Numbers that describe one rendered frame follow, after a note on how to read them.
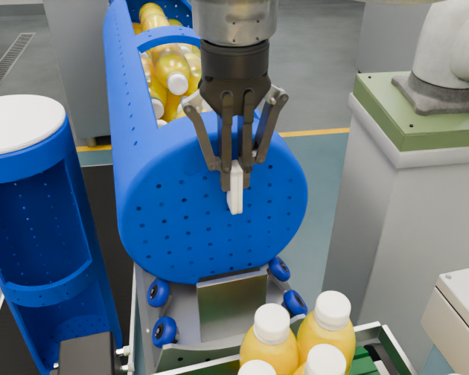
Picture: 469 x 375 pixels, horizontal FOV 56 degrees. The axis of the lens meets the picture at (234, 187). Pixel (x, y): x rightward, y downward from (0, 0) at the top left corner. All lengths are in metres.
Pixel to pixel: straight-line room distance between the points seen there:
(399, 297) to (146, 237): 0.93
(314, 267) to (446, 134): 1.19
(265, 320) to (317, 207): 1.96
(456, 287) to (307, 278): 1.49
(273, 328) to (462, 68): 0.75
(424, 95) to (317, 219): 1.35
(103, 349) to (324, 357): 0.29
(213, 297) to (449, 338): 0.31
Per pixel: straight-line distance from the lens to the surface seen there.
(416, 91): 1.14
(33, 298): 1.31
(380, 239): 1.21
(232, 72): 0.48
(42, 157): 1.06
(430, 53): 1.10
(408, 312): 1.49
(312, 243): 2.23
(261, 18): 0.46
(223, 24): 0.46
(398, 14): 3.37
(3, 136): 1.08
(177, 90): 0.90
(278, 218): 0.68
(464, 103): 1.15
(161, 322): 0.68
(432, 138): 1.06
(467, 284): 0.62
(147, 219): 0.63
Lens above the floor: 1.52
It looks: 37 degrees down
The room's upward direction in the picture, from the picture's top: straight up
